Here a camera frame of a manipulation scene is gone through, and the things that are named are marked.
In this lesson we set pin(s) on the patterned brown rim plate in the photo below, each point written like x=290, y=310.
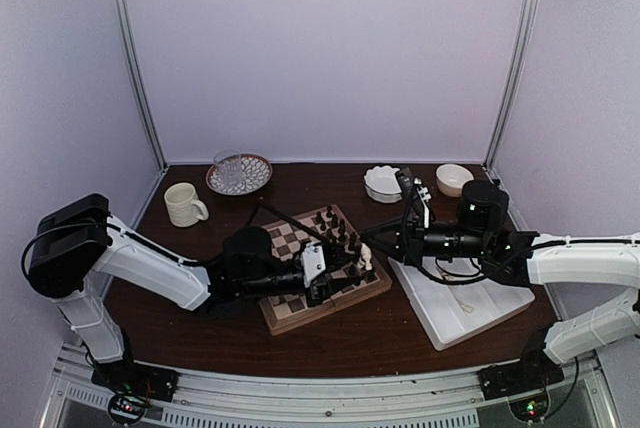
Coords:
x=257, y=172

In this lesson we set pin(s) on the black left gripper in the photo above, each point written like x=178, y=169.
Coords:
x=321, y=290

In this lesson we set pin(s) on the cream ceramic mug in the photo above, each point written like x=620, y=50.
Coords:
x=183, y=205

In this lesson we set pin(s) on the right aluminium frame post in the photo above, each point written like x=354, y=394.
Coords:
x=524, y=32

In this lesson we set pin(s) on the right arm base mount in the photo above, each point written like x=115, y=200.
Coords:
x=526, y=382

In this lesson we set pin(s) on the left aluminium frame post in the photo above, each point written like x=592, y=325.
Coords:
x=137, y=83

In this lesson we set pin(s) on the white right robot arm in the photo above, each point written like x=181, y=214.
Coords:
x=584, y=260

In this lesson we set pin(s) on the clear drinking glass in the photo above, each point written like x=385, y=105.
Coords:
x=228, y=165

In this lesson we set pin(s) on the white plastic divided tray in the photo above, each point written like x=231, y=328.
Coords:
x=437, y=309

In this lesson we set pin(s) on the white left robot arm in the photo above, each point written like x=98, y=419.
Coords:
x=84, y=237

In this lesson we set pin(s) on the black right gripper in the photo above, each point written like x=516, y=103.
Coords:
x=414, y=225

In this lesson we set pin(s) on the aluminium frame post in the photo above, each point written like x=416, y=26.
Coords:
x=137, y=83
x=524, y=32

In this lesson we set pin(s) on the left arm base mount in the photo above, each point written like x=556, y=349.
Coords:
x=134, y=385

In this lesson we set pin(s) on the cream round bowl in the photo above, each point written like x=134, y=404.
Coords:
x=451, y=178

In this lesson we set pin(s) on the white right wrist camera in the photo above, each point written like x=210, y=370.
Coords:
x=416, y=197

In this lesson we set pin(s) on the wooden chess board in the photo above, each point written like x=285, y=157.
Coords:
x=284, y=313

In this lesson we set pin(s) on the dark chess pieces row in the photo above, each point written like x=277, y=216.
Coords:
x=333, y=224

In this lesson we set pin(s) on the white scalloped bowl black rim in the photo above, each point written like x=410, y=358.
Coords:
x=381, y=184

